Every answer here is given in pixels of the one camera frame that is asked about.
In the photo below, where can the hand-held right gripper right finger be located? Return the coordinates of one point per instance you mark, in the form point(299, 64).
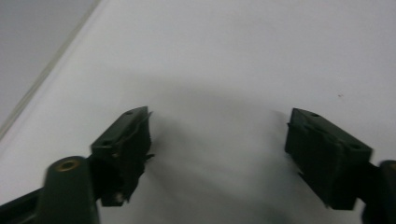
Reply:
point(327, 161)

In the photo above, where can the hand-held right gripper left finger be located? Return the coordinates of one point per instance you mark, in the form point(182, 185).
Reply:
point(123, 149)

